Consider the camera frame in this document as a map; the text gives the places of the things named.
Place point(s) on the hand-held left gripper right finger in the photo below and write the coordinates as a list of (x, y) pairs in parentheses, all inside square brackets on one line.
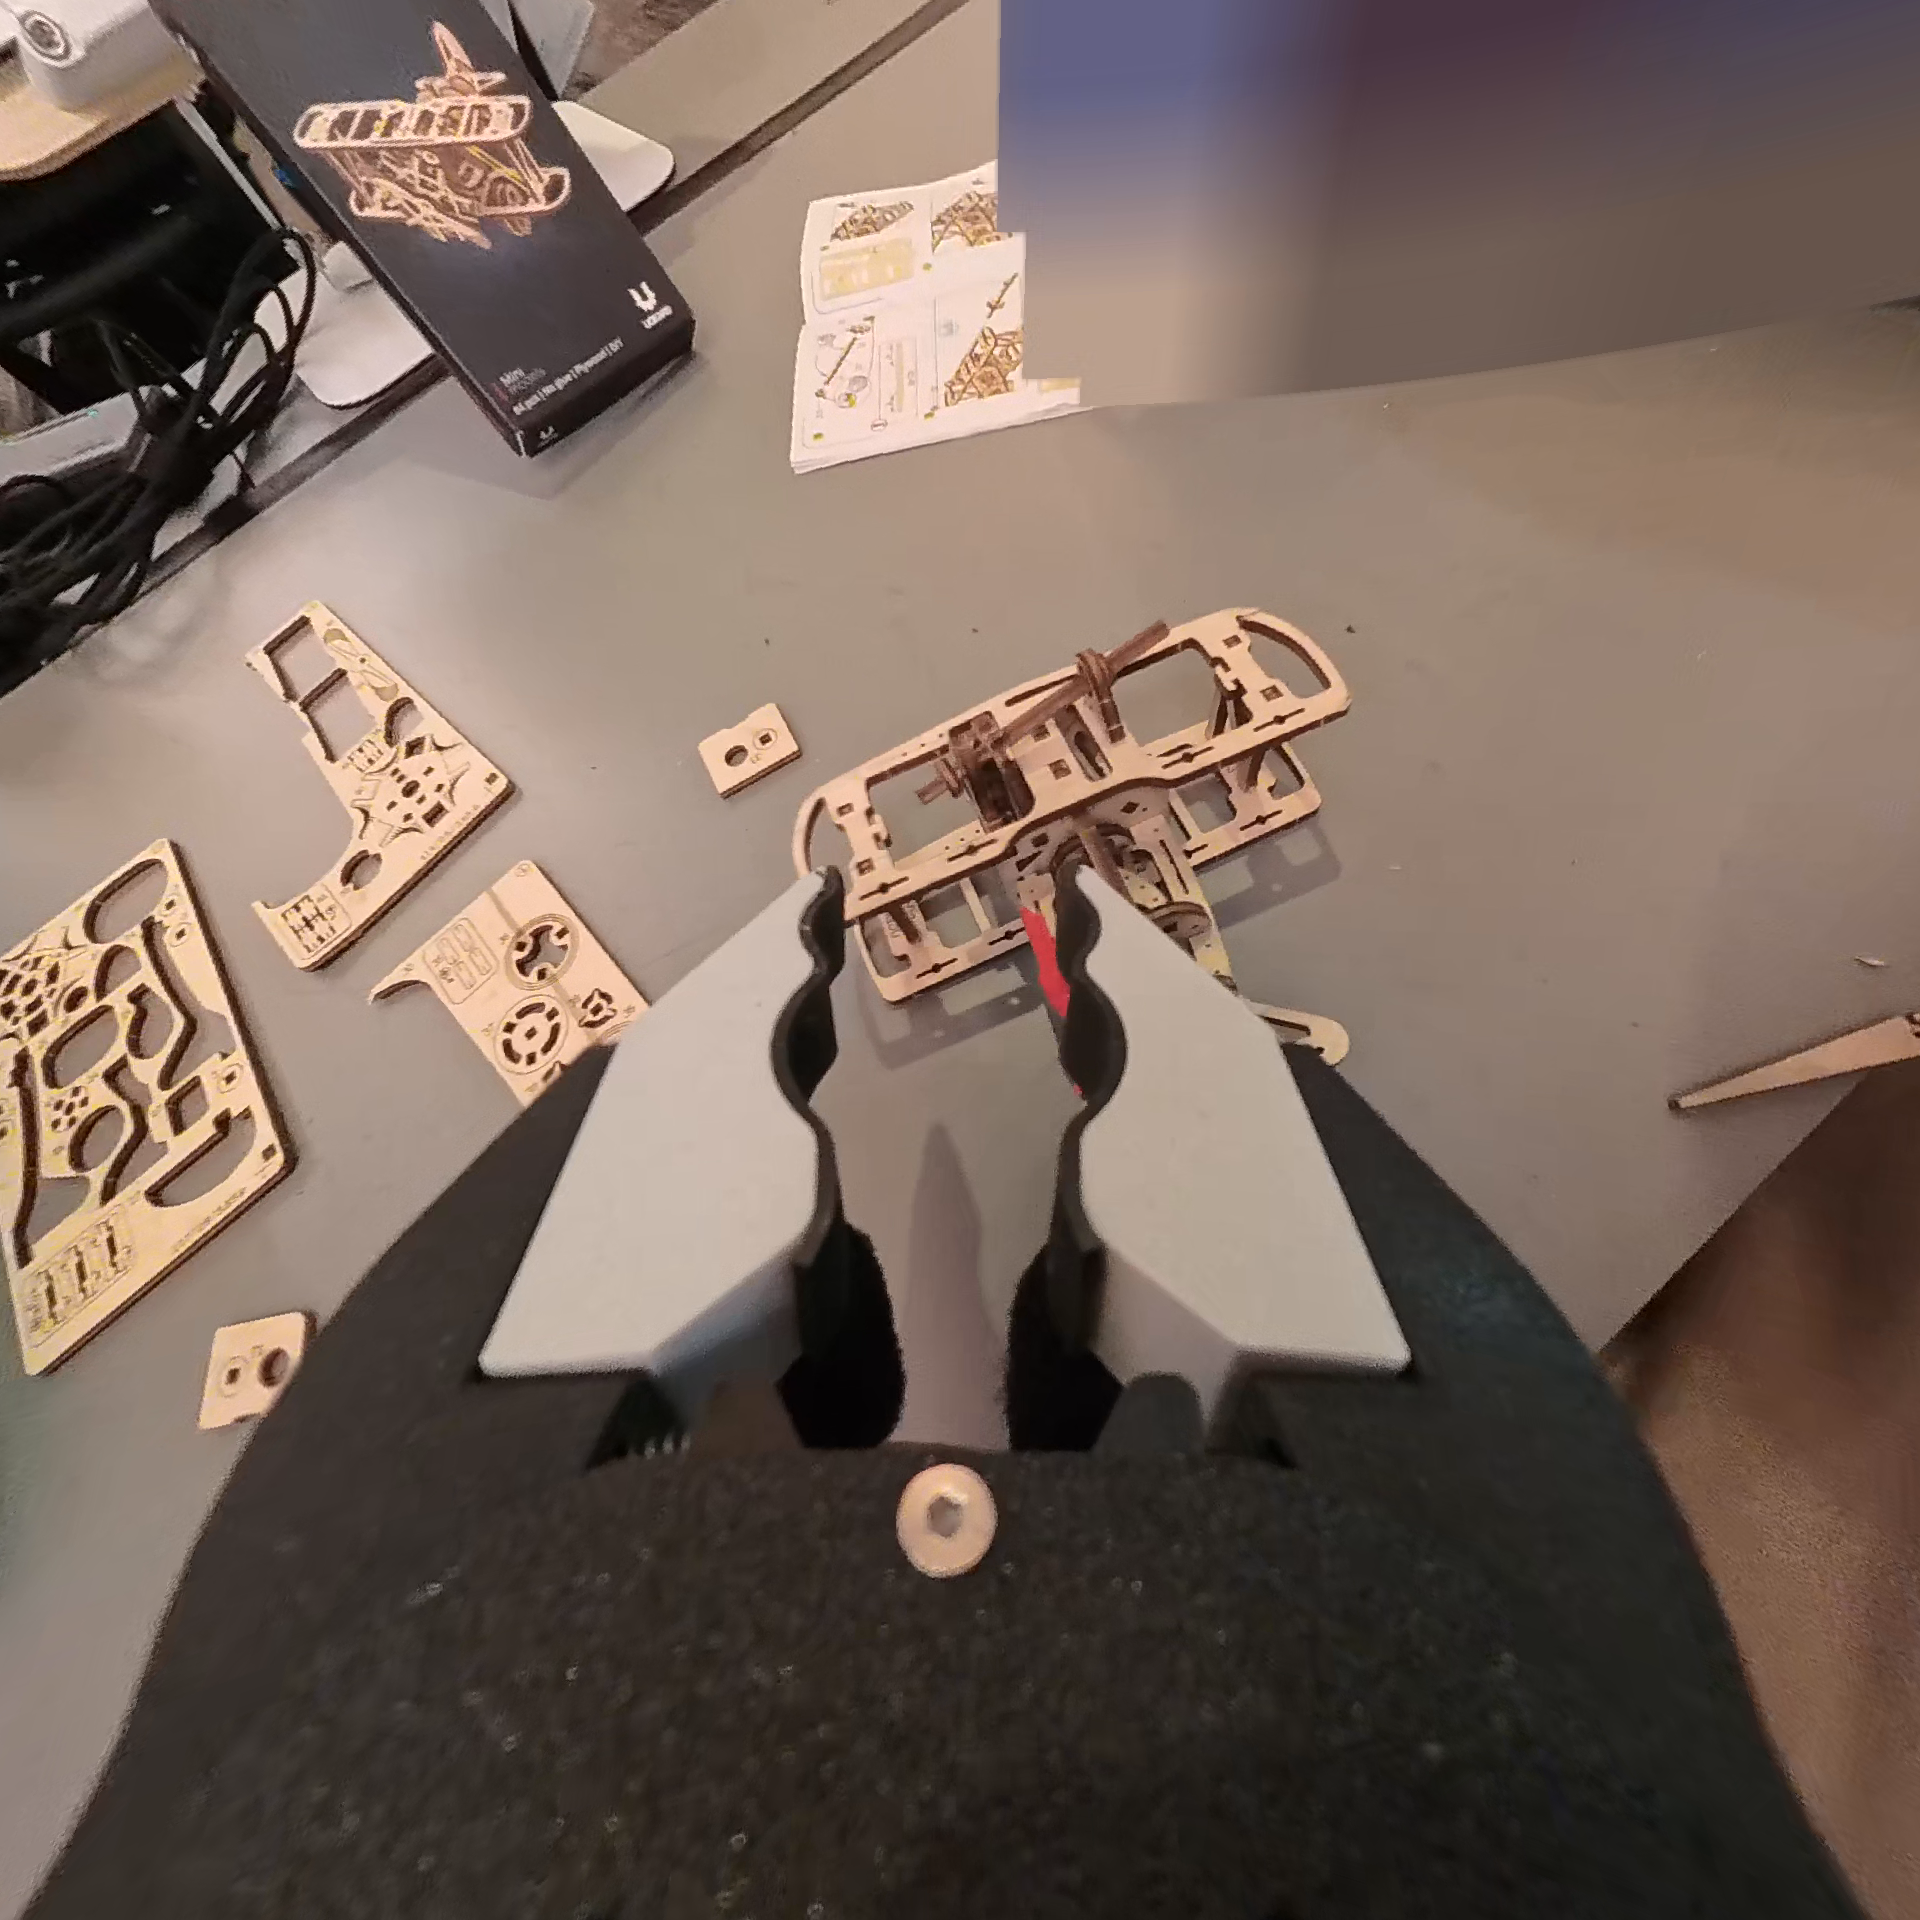
[(1246, 1200)]

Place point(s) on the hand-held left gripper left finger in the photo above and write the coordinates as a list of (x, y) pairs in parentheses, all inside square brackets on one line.
[(658, 1200)]

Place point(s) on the wooden model airplane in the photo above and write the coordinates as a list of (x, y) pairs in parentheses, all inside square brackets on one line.
[(1036, 838)]

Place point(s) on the grey desk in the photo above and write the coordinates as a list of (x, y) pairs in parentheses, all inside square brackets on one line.
[(1499, 602)]

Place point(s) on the wooden sheet with wheel parts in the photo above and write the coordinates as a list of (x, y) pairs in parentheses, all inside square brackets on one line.
[(448, 981)]

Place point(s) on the red rubber band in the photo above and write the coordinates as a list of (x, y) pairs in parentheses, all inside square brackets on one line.
[(1041, 962)]

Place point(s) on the wooden sheet with curvy cutouts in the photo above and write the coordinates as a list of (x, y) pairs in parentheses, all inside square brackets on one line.
[(238, 1171)]

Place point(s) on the L-shaped wooden parts sheet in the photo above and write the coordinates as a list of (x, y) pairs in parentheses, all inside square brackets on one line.
[(448, 817)]

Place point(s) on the small square wooden piece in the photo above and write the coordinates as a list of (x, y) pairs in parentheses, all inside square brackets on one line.
[(226, 1397), (718, 764)]

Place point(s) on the wooden pointed stick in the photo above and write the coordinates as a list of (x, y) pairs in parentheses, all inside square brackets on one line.
[(1799, 1071)]

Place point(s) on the person's beige trouser leg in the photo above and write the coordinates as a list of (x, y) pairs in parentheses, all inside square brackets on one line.
[(1799, 1500)]

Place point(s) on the instruction booklet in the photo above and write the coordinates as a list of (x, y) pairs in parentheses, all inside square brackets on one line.
[(870, 345)]

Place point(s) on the black model kit box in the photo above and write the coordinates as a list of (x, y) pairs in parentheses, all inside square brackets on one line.
[(448, 300)]

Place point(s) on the light wooden board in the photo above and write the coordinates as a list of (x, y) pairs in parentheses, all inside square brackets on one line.
[(60, 143)]

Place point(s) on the white device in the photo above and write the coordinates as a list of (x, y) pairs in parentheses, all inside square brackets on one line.
[(73, 47)]

